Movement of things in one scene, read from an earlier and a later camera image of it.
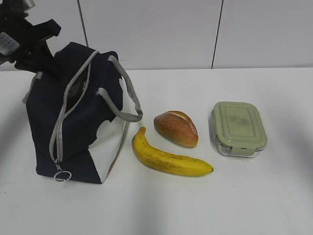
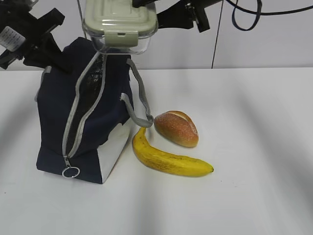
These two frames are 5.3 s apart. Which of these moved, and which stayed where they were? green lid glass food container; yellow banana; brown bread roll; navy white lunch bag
Moved: navy white lunch bag; green lid glass food container
Stayed: brown bread roll; yellow banana
